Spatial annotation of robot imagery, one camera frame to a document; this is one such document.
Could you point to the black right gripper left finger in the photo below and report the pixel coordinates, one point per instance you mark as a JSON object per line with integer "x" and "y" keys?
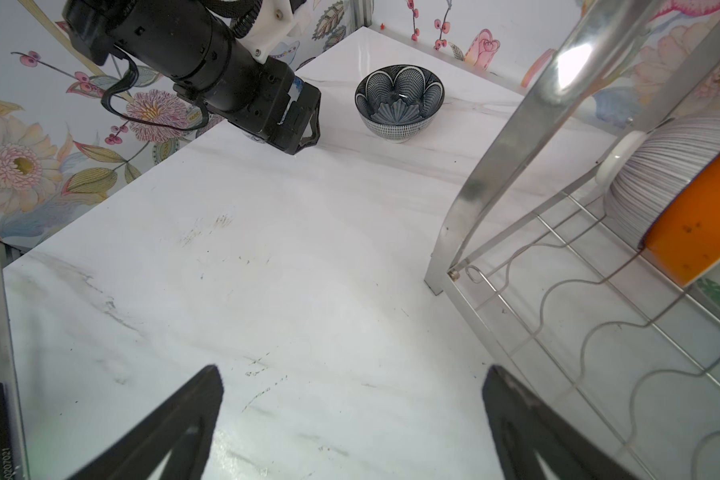
{"x": 176, "y": 437}

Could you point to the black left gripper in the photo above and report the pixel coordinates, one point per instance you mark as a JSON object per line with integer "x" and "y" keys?
{"x": 269, "y": 102}

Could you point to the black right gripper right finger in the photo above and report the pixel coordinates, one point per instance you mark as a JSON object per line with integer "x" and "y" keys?
{"x": 532, "y": 441}

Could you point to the stainless steel dish rack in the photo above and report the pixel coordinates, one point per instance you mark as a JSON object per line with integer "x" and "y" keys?
{"x": 527, "y": 254}

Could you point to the white bowl orange outside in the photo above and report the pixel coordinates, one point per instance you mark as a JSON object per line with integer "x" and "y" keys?
{"x": 684, "y": 242}

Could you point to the grey striped bowl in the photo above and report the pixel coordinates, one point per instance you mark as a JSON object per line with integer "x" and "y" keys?
{"x": 646, "y": 171}

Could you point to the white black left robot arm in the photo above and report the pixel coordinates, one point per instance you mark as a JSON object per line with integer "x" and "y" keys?
{"x": 217, "y": 55}

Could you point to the black patterned bowl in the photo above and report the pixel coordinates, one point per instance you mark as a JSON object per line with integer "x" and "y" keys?
{"x": 397, "y": 102}

